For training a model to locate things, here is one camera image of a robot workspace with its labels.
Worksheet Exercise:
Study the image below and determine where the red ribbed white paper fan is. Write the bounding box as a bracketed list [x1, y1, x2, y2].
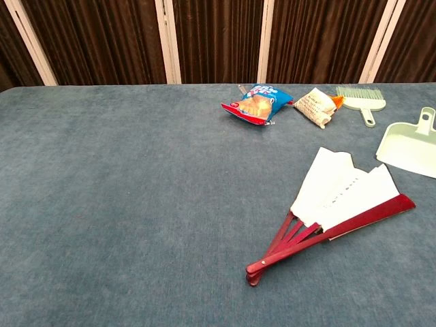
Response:
[245, 146, 417, 287]

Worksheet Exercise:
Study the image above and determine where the light green hand brush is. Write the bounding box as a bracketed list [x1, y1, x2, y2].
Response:
[335, 84, 388, 128]

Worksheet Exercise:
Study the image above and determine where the blue red chip bag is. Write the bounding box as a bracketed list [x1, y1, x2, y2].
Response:
[220, 83, 294, 127]

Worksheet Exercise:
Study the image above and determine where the blue felt table cover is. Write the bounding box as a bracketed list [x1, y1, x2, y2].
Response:
[0, 82, 436, 327]

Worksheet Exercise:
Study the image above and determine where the crumpled white orange snack wrapper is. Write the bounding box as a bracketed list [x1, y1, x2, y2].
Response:
[292, 87, 345, 129]

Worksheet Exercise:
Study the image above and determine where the light green dustpan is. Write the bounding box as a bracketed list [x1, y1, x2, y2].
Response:
[375, 106, 436, 179]

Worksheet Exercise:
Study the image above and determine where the white screen frame post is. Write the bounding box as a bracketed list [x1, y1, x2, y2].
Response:
[155, 0, 182, 85]
[3, 0, 58, 87]
[358, 0, 399, 84]
[257, 0, 275, 84]

